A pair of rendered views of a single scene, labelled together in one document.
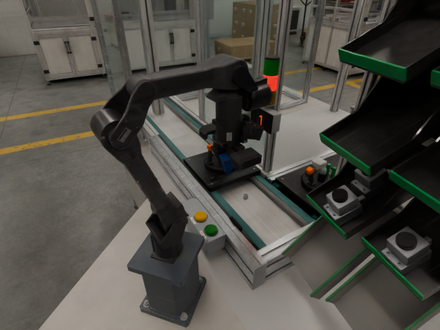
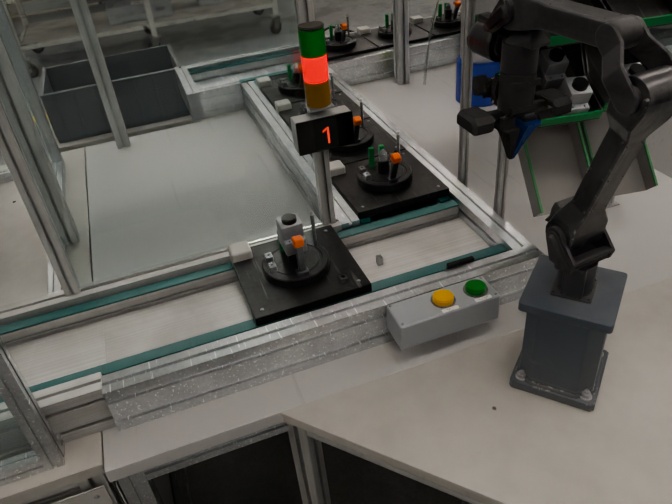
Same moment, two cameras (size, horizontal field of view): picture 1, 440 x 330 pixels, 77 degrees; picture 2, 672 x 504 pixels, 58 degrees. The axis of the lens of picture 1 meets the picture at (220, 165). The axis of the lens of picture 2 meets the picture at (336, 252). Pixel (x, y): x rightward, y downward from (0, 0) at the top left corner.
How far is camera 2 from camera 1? 117 cm
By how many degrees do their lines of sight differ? 60
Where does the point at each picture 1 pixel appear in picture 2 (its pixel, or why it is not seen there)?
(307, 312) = not seen: hidden behind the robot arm
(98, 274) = (529, 486)
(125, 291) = (560, 436)
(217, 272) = (513, 322)
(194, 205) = (410, 307)
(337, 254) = (557, 164)
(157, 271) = (614, 295)
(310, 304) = not seen: hidden behind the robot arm
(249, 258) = (528, 257)
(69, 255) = not seen: outside the picture
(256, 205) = (398, 253)
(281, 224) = (444, 235)
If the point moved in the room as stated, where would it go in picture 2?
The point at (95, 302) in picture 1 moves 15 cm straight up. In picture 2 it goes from (587, 479) to (603, 416)
